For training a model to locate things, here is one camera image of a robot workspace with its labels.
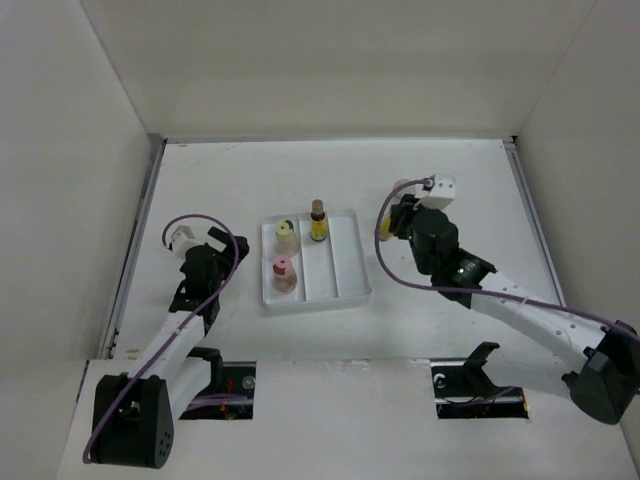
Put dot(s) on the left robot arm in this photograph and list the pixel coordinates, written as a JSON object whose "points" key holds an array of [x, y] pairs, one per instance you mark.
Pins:
{"points": [[135, 412]]}

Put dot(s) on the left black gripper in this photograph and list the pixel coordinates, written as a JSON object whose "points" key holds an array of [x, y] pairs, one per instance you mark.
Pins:
{"points": [[227, 256]]}

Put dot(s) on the silver-lid jar blue label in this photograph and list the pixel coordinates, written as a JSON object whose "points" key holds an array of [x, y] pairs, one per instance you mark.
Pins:
{"points": [[402, 187]]}

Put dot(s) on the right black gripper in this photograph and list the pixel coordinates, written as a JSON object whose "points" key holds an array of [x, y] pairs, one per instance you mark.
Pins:
{"points": [[402, 213]]}

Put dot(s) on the brown bottle yellow label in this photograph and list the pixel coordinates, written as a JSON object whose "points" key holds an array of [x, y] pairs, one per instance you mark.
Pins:
{"points": [[384, 230], [318, 231]]}

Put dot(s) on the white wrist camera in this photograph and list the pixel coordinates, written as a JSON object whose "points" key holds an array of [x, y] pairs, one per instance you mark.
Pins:
{"points": [[181, 240], [437, 192]]}

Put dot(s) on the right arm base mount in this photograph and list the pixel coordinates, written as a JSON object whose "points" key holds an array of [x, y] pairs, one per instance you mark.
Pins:
{"points": [[463, 391]]}

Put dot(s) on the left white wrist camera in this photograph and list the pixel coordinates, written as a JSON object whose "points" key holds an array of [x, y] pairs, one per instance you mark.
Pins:
{"points": [[181, 240]]}

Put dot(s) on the yellow-lid spice bottle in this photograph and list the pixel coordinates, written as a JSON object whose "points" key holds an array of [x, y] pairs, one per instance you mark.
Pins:
{"points": [[287, 242]]}

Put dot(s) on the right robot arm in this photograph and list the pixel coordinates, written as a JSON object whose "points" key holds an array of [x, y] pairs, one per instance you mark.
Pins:
{"points": [[601, 356]]}

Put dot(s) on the white three-compartment tray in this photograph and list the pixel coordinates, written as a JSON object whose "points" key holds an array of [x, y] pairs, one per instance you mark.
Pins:
{"points": [[331, 274]]}

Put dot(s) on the pink-lid spice bottle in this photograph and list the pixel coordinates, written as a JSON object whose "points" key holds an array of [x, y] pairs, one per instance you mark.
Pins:
{"points": [[284, 278]]}

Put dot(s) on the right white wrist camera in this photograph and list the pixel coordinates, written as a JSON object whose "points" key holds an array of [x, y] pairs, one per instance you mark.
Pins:
{"points": [[437, 192]]}

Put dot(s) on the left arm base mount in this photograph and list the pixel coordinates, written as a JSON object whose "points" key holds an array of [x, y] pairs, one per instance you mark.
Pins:
{"points": [[231, 399]]}

